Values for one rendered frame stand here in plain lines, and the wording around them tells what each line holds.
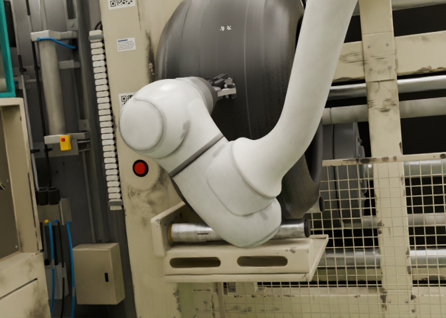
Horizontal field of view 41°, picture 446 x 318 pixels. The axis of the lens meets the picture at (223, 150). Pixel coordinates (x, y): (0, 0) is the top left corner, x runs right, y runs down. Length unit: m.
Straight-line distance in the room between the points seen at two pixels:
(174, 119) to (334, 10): 0.25
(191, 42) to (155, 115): 0.52
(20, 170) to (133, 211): 0.31
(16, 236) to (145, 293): 0.37
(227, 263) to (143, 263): 0.28
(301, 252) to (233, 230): 0.52
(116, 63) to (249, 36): 0.44
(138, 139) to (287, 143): 0.20
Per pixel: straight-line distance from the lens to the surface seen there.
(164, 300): 1.61
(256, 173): 0.83
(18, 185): 1.48
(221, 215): 0.86
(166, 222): 1.46
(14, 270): 1.42
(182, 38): 1.32
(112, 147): 1.59
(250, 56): 1.24
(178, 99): 0.84
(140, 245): 1.59
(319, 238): 1.69
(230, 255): 1.40
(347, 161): 1.82
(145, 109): 0.81
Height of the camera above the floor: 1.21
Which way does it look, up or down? 5 degrees down
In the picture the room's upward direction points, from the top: 6 degrees counter-clockwise
